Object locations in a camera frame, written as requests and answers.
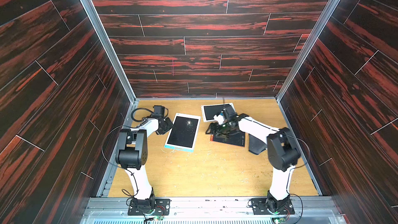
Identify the red drawing tablet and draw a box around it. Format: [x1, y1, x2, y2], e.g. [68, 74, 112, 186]
[210, 132, 245, 147]

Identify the white teal drawing tablet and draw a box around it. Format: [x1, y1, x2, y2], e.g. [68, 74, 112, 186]
[164, 113, 201, 152]

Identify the dark grey wiping cloth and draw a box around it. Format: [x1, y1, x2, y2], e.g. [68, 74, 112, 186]
[248, 134, 267, 155]

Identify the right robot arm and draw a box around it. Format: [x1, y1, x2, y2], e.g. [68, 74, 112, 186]
[206, 114, 301, 213]

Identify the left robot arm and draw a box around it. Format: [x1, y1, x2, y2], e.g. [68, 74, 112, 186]
[115, 117, 173, 212]

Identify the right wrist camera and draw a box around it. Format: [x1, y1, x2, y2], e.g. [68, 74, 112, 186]
[221, 105, 238, 121]

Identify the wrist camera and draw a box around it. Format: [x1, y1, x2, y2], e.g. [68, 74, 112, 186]
[221, 105, 238, 121]
[152, 105, 169, 118]

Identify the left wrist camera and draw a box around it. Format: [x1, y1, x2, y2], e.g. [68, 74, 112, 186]
[152, 105, 169, 118]

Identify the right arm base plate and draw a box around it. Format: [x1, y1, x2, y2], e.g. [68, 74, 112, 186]
[248, 197, 295, 215]

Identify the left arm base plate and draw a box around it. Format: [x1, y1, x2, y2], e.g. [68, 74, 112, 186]
[127, 198, 171, 216]

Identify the aluminium front rail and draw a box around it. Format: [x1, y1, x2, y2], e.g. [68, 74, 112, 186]
[81, 196, 347, 224]

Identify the aluminium frame left post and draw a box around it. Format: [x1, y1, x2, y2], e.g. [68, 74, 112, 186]
[80, 0, 136, 104]

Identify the aluminium frame post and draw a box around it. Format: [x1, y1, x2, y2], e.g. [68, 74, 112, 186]
[276, 0, 341, 106]
[80, 0, 136, 104]

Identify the aluminium frame right post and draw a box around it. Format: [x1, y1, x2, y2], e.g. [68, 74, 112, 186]
[276, 0, 341, 106]

